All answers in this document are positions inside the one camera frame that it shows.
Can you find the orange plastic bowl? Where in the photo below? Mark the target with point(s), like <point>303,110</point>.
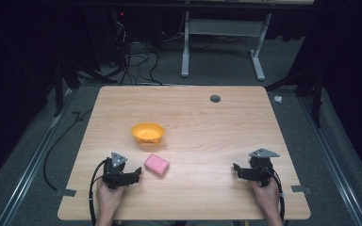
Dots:
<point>148,132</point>

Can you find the grey metal desk frame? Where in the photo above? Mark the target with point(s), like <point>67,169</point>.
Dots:
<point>223,27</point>

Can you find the metal floor rail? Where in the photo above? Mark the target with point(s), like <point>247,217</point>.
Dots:
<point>33,160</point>
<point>333,157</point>

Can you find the person's right hand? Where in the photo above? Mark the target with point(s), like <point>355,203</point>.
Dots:
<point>267,196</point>

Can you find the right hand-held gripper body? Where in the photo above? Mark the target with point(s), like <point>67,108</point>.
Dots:
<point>260,169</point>

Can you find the dark computer tower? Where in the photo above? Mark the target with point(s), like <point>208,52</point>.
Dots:
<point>135,26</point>

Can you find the black metal stand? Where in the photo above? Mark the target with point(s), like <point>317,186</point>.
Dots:
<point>316,94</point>
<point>59,84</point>

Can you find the pink soap bar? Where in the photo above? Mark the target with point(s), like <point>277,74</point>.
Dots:
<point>156,164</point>

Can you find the person's left hand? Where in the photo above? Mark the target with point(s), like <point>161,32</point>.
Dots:
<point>109,196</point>

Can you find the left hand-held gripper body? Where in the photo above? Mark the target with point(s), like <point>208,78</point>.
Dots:
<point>115,172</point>

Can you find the crumpled white paper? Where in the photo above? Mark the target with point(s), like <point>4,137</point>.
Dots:
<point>278,99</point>

